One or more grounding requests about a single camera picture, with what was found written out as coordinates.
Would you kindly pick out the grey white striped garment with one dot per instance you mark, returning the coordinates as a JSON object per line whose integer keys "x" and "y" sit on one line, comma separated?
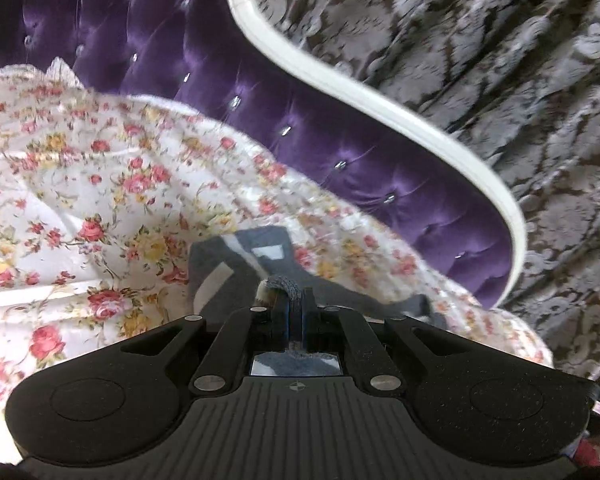
{"x": 233, "y": 271}

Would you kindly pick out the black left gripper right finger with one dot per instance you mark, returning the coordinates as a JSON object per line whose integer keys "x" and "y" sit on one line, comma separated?
{"x": 399, "y": 355}

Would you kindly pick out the floral bed sheet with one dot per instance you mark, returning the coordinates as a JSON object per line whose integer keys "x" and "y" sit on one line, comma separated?
{"x": 102, "y": 196}

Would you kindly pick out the purple tufted headboard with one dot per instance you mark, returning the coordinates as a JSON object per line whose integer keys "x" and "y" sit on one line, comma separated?
{"x": 224, "y": 59}

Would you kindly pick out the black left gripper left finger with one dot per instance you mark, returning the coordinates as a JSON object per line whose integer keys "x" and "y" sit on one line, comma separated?
{"x": 201, "y": 357}

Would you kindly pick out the brown silver damask curtain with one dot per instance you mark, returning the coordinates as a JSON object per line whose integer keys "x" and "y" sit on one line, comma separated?
{"x": 517, "y": 82}

